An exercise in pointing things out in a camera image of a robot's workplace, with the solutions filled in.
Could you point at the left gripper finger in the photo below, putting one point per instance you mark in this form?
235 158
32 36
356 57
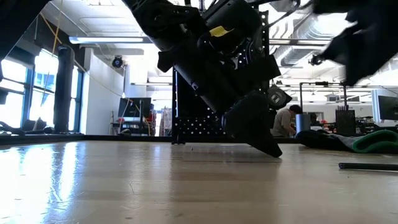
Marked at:
252 124

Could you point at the black tape measure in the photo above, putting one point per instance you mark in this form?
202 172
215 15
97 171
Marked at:
278 98

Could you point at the person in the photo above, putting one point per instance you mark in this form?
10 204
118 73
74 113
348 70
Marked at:
314 119
283 123

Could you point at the black metal pegboard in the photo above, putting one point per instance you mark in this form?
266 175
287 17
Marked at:
199 127

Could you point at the grey cylinder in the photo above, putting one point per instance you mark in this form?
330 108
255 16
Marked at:
303 124

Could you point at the black ceiling mounted device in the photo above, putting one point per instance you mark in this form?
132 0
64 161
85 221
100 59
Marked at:
315 59

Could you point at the black metal stand rig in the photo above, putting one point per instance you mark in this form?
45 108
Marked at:
301 96

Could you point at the black computer monitor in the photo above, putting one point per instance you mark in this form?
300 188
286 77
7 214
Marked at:
133 107
388 107

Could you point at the black grey work glove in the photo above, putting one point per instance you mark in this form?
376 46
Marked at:
323 140

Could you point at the black perforated holder box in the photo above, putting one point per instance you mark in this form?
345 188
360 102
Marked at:
345 123

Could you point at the cluttered equipment cart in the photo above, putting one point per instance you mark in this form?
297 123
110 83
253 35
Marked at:
130 127

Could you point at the long ceiling light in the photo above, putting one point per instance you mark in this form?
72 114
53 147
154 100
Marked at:
105 40

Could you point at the black room pillar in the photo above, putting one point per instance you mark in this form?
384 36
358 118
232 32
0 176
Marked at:
63 93

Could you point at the dark office chair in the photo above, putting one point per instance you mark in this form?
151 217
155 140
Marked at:
29 124

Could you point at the black round camera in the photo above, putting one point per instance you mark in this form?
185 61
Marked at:
117 62

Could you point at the black aluminium table frame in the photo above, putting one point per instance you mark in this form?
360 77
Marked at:
77 138

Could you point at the blue window frame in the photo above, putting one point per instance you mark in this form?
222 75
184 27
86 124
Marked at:
28 93

